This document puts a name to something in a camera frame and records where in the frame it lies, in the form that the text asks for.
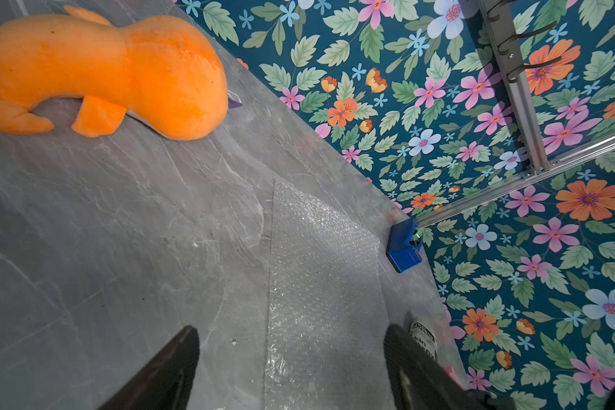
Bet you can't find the black wall hook rail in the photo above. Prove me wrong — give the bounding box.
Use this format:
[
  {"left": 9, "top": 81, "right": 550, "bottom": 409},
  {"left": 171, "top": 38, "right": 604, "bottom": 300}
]
[{"left": 478, "top": 0, "right": 562, "bottom": 175}]

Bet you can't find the clear bubble wrap sheet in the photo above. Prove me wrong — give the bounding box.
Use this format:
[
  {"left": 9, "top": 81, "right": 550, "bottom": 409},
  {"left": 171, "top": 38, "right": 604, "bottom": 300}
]
[{"left": 264, "top": 183, "right": 392, "bottom": 409}]

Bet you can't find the orange plush toy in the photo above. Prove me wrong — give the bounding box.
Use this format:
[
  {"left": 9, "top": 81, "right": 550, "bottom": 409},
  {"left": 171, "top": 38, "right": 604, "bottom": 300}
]
[{"left": 0, "top": 6, "right": 229, "bottom": 141}]

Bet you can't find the pink alarm clock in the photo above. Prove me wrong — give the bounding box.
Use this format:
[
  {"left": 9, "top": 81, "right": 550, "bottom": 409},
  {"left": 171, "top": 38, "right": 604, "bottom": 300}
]
[{"left": 442, "top": 367, "right": 464, "bottom": 388}]

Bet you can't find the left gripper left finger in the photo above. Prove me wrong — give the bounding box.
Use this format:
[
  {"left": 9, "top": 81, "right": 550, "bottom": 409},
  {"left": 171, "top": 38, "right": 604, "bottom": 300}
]
[{"left": 101, "top": 326, "right": 200, "bottom": 410}]

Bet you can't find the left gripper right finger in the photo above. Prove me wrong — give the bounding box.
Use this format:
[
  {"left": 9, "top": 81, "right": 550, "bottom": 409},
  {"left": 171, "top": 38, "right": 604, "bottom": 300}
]
[{"left": 384, "top": 324, "right": 484, "bottom": 410}]

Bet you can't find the blue tape dispenser box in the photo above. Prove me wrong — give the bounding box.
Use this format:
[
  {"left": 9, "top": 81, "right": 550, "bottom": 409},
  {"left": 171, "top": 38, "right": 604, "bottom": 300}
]
[{"left": 385, "top": 218, "right": 423, "bottom": 273}]

